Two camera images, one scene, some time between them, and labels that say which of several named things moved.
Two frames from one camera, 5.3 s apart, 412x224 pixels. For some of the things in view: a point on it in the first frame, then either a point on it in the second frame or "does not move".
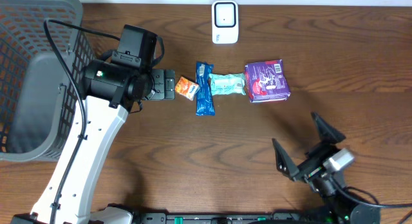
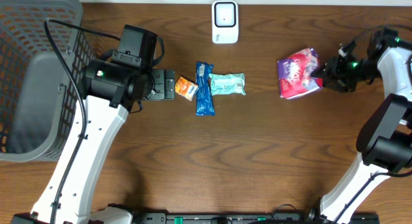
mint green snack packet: x=228 y=84 does not move
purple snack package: x=266 y=82 → x=295 y=72
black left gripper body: x=165 y=84 does not move
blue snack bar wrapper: x=205 y=104 does not move
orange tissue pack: x=187 y=88 does not move
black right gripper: x=309 y=166 → x=336 y=73
